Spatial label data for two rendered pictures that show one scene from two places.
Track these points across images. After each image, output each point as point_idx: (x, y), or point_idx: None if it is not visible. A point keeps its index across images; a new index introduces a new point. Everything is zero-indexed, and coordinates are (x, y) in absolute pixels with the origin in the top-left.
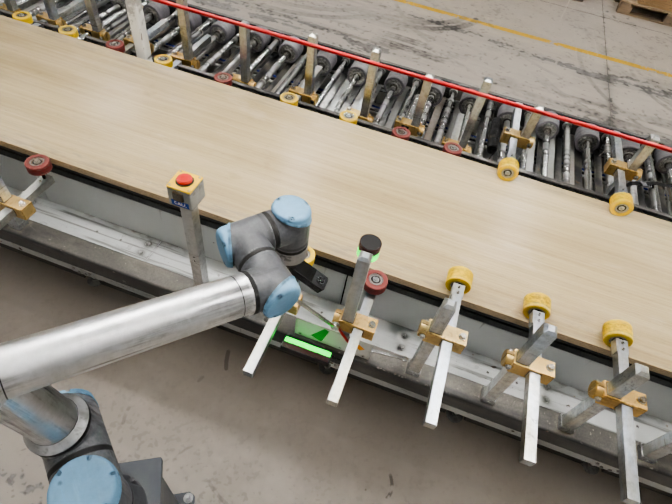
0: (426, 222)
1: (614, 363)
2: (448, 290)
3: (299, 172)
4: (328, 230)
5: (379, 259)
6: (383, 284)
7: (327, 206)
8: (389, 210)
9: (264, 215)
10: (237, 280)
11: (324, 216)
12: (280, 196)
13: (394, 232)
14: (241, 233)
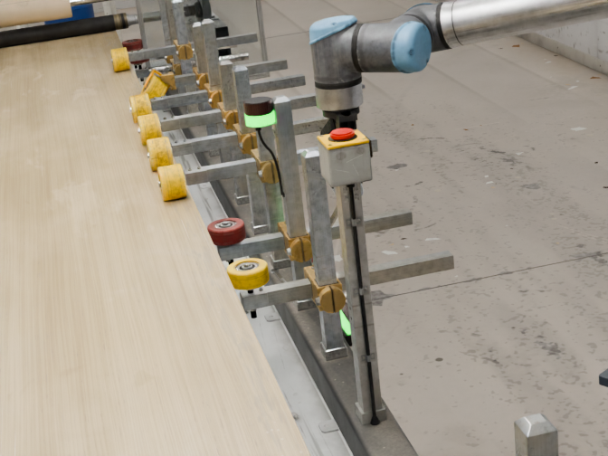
0: (71, 239)
1: (190, 123)
2: (185, 199)
3: (59, 340)
4: (175, 274)
5: (186, 236)
6: (228, 219)
7: (121, 293)
8: (74, 261)
9: (362, 25)
10: (452, 2)
11: (147, 287)
12: (327, 24)
13: (119, 245)
14: (401, 22)
